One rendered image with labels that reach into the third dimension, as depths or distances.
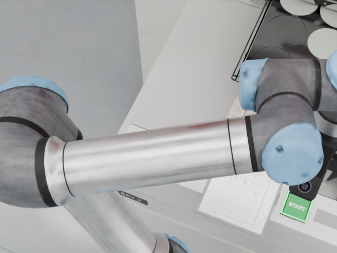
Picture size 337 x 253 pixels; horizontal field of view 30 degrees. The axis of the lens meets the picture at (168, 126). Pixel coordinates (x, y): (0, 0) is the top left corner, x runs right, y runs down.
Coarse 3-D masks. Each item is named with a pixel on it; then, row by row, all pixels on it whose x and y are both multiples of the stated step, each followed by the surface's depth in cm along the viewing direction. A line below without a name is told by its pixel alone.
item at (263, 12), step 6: (270, 0) 163; (264, 6) 162; (264, 12) 161; (258, 18) 161; (258, 24) 160; (258, 30) 159; (252, 36) 158; (252, 42) 157; (246, 48) 156; (246, 54) 155; (240, 60) 154; (240, 66) 154; (234, 72) 153
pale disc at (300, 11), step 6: (282, 0) 164; (288, 0) 164; (294, 0) 164; (300, 0) 163; (282, 6) 163; (288, 6) 163; (294, 6) 163; (300, 6) 163; (306, 6) 162; (312, 6) 162; (294, 12) 162; (300, 12) 162; (306, 12) 162; (312, 12) 162
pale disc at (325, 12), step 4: (320, 8) 162; (324, 8) 162; (320, 12) 161; (324, 12) 161; (328, 12) 161; (332, 12) 161; (336, 12) 161; (324, 16) 161; (328, 16) 161; (332, 16) 161; (336, 16) 161; (324, 20) 160; (328, 20) 160; (332, 20) 160; (336, 20) 160; (328, 24) 160; (332, 24) 160; (336, 24) 160
